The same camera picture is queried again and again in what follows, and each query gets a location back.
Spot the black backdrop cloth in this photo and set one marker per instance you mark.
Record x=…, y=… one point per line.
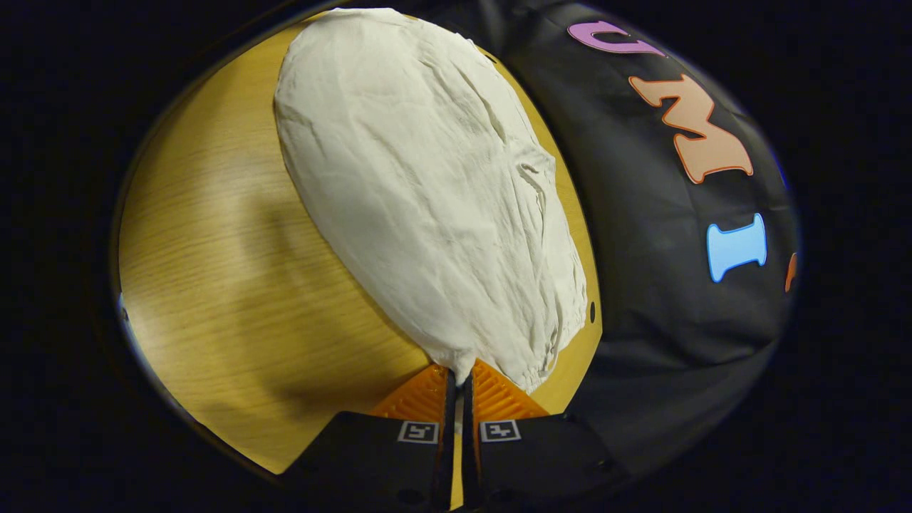
x=641, y=285

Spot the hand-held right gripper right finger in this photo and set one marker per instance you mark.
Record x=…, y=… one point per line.
x=468, y=456

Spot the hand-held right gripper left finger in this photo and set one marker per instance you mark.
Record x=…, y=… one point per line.
x=448, y=456

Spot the white jeans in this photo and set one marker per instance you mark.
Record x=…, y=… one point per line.
x=427, y=199

